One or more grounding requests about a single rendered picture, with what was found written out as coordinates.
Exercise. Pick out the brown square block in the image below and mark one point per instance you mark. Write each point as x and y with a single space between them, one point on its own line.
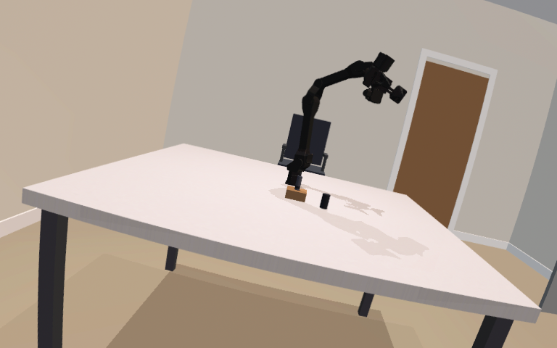
300 195

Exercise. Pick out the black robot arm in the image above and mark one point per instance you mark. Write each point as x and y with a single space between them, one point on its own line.
311 101

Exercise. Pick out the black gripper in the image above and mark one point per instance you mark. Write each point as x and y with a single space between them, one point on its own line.
378 79

